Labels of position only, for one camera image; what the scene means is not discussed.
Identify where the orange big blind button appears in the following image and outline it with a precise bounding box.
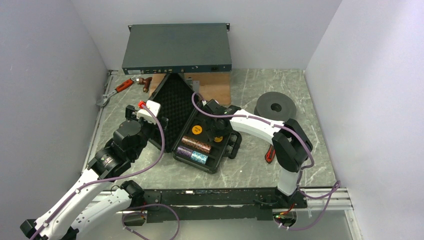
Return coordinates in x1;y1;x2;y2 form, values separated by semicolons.
191;125;203;135

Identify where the brown poker chip stack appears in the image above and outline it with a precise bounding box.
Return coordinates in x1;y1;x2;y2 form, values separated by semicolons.
181;136;197;148
195;141;212;154

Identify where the purple poker chip stack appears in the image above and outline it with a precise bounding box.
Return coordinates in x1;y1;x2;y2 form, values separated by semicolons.
176;145;193;159

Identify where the black foam-lined poker case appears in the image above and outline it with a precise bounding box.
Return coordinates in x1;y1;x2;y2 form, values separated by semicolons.
161;92;242;174

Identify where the light blue poker chip stack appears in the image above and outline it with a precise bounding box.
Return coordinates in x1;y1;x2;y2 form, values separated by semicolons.
190;151;208;165

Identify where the orange small blind button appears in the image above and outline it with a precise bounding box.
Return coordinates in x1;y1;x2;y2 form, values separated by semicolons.
213;136;223;143

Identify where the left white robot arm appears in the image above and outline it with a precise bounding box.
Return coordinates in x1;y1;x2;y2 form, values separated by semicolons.
20;100;166;240

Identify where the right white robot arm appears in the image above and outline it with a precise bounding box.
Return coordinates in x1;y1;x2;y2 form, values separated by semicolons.
191;94;315;208

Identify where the wooden board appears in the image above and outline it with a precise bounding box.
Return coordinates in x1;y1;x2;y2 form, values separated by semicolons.
148;72;231;110

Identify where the black filament spool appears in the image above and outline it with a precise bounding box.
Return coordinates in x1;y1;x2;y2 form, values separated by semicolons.
254;91;297;122

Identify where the red black utility knife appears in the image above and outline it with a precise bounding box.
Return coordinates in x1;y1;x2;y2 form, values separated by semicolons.
264;144;276;164

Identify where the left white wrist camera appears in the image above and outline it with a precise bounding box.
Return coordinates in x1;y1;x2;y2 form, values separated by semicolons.
136;100;162;125

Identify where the grey metal bracket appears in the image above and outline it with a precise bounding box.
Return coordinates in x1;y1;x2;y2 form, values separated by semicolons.
185;77;200;93

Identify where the brown wooden-handled brass tool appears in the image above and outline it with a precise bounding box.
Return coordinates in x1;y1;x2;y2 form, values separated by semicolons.
136;77;153;93

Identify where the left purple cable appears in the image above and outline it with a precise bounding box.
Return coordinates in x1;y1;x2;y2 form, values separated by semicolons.
29;105;181;240

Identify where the grey rack network switch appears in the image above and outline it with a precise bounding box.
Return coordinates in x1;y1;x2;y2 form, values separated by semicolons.
121;22;232;75

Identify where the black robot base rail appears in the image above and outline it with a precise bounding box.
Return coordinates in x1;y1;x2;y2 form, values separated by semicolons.
126;187;308;223

